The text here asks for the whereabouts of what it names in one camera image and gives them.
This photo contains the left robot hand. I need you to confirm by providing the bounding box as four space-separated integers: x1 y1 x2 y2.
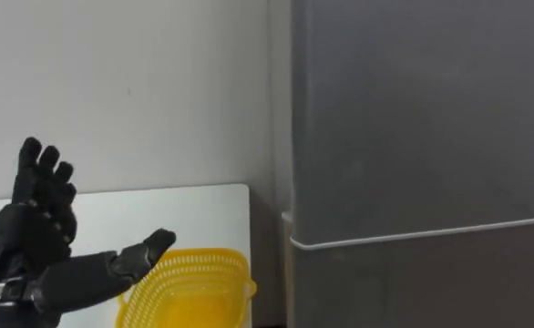
0 136 178 328

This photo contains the grey fridge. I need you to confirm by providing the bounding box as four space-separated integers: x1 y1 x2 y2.
281 0 534 328

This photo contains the white table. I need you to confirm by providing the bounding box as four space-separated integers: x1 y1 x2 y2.
0 183 253 328

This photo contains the yellow plastic basket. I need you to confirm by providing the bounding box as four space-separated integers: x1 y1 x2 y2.
115 247 258 328

